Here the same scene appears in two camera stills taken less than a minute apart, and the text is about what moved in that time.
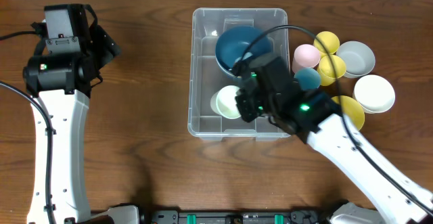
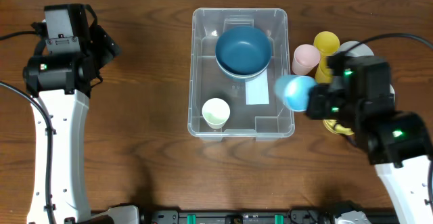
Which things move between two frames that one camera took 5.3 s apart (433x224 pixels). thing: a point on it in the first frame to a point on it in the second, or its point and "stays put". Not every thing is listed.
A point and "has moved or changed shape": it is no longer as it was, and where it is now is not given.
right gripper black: (245, 100) to (323, 97)
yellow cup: (330, 41) stays put
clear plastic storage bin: (220, 38) stays put
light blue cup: (308, 78) has moved or changed shape
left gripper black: (107, 45) stays put
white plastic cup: (223, 102) to (216, 112)
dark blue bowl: (233, 42) stays put
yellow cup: (325, 70) stays put
